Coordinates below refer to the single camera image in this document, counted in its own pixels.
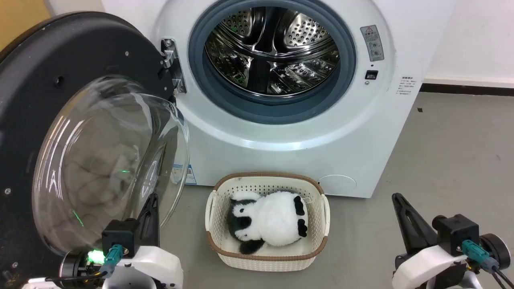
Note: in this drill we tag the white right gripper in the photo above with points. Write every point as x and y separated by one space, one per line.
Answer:
425 267

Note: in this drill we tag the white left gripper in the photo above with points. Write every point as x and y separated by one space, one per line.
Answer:
156 265

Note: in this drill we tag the black round washer door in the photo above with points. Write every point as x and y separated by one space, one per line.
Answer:
40 60

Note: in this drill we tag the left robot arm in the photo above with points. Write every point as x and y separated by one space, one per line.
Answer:
74 265

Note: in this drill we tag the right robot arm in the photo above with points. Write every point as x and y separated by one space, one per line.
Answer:
498 251

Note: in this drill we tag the white front-load washing machine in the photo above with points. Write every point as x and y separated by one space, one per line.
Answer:
341 152

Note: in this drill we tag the black door latch socket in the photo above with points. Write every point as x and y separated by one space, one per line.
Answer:
371 75

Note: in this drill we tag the metal door hinge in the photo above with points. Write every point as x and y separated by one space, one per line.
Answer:
173 60

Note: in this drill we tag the blue energy label sticker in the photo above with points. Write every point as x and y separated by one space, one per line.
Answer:
190 174

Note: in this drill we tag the round white filter cover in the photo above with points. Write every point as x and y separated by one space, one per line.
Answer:
337 185

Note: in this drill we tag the black white panda plush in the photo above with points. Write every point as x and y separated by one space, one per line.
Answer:
277 218

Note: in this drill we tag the white plastic laundry basket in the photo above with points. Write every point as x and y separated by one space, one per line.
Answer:
273 261

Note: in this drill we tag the small printed text label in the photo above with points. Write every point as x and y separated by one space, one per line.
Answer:
408 86

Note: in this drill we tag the grey warning sticker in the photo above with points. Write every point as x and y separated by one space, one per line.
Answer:
372 42

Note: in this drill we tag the stainless steel washer drum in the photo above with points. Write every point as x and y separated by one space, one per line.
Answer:
273 52

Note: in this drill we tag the yellow wooden panel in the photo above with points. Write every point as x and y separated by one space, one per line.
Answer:
20 20

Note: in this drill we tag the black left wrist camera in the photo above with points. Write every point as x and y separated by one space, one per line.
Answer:
119 237

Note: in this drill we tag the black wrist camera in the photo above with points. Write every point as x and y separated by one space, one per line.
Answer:
457 235
119 237

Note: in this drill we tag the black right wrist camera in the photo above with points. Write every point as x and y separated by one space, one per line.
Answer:
457 235

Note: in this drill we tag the dark wall baseboard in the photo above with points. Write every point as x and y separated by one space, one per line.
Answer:
466 89

